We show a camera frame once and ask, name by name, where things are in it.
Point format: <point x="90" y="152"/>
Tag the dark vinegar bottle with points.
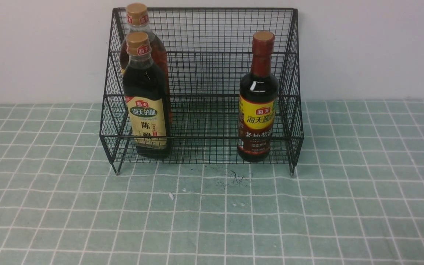
<point x="145" y="90"/>

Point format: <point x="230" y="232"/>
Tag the amber cooking wine bottle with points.
<point x="138" y="20"/>

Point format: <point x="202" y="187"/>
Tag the dark soy sauce bottle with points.
<point x="258" y="93"/>

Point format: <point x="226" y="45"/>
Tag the black wire mesh shelf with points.
<point x="209" y="49"/>

